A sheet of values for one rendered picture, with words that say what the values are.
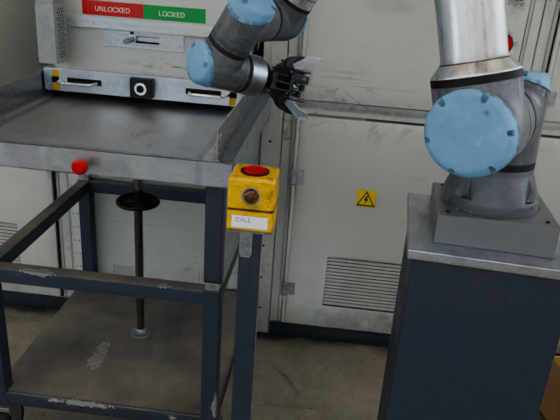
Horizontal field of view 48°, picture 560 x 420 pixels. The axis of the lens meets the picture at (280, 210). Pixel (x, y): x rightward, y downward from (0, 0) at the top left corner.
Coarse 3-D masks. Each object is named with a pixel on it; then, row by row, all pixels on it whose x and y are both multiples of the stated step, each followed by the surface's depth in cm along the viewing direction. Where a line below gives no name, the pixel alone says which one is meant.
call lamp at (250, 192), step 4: (244, 188) 106; (248, 188) 106; (252, 188) 105; (256, 188) 105; (244, 192) 105; (248, 192) 105; (252, 192) 105; (256, 192) 105; (244, 196) 105; (248, 196) 105; (252, 196) 105; (256, 196) 105; (260, 196) 106; (244, 200) 105; (248, 200) 105; (252, 200) 105; (256, 200) 105; (248, 204) 106; (252, 204) 106; (256, 204) 106
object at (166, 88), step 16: (48, 80) 168; (80, 80) 168; (96, 80) 167; (112, 80) 166; (128, 80) 166; (160, 80) 165; (176, 80) 165; (128, 96) 168; (160, 96) 167; (176, 96) 166; (240, 96) 164
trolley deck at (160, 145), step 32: (64, 96) 172; (96, 96) 174; (0, 128) 140; (32, 128) 142; (64, 128) 144; (96, 128) 145; (128, 128) 147; (160, 128) 149; (192, 128) 151; (256, 128) 162; (0, 160) 134; (32, 160) 133; (64, 160) 132; (96, 160) 132; (128, 160) 131; (160, 160) 130; (192, 160) 129; (224, 160) 130
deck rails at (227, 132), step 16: (16, 80) 155; (32, 80) 163; (0, 96) 148; (16, 96) 155; (32, 96) 164; (48, 96) 169; (256, 96) 180; (0, 112) 149; (16, 112) 152; (240, 112) 153; (224, 128) 133; (240, 128) 153; (224, 144) 135; (208, 160) 129
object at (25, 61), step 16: (0, 0) 171; (16, 0) 175; (32, 0) 181; (0, 16) 172; (16, 16) 177; (32, 16) 182; (0, 32) 173; (16, 32) 178; (32, 32) 183; (0, 48) 174; (16, 48) 179; (32, 48) 185; (0, 64) 175; (16, 64) 180; (32, 64) 186; (48, 64) 192; (0, 80) 176
